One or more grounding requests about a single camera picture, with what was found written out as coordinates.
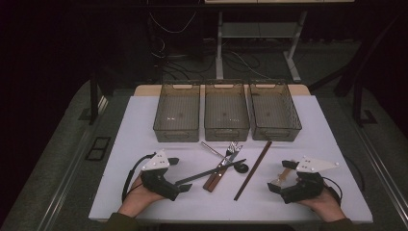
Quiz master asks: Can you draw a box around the tangle of black floor cables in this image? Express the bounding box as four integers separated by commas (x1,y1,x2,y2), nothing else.
160,52,217,81

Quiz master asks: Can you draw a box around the metal floor rail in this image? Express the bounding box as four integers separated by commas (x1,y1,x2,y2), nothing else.
349,118,408,220
41,95,109,231

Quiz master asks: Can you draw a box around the small wooden spoon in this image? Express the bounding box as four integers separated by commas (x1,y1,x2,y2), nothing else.
270,159,297,189

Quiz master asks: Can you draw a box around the metal spoon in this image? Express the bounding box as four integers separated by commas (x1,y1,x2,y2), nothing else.
200,141,250,174

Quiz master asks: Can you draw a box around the thin black cable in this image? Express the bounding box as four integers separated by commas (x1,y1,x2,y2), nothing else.
344,155,367,193

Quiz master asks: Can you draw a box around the black chopstick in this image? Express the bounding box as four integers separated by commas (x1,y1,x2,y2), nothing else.
175,158,247,187

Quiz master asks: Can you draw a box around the white floor cable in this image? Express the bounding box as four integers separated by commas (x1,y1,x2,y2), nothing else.
229,50,272,81

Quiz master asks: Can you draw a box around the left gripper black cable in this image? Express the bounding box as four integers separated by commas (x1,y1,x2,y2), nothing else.
120,152,158,204

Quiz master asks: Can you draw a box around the black stand post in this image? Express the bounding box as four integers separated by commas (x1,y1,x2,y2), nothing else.
351,80,379,128

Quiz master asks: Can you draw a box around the brown chopstick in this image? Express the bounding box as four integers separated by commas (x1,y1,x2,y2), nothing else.
233,140,272,202
234,140,273,201

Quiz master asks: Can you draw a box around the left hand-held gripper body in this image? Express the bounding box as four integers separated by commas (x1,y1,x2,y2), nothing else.
140,148,181,202

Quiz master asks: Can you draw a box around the person's right hand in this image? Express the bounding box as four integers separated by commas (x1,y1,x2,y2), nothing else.
296,188,347,223

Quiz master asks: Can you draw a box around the hanging white cable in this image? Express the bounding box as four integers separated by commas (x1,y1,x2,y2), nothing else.
148,11,197,35

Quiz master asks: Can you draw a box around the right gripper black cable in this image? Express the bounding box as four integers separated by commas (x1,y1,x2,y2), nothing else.
321,176,344,207

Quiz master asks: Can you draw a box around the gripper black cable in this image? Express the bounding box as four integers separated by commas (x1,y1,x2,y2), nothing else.
321,176,344,207
120,152,158,204

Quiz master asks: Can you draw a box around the fork with wooden handle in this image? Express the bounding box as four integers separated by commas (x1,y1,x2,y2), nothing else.
202,141,239,191

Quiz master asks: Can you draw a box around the transparent brown plastic bin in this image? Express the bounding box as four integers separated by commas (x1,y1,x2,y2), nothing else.
203,79,250,142
248,79,303,142
152,80,201,143

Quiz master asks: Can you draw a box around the person's left hand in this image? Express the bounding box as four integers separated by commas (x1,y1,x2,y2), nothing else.
117,175,166,219

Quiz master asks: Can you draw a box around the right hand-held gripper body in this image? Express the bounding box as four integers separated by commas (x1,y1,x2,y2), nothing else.
280,156,341,205

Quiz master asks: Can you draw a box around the white metal desk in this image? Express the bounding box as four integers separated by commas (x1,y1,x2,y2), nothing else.
204,0,356,84

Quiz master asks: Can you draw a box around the knife with wooden handle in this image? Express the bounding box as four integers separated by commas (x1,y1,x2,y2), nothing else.
207,143,244,193

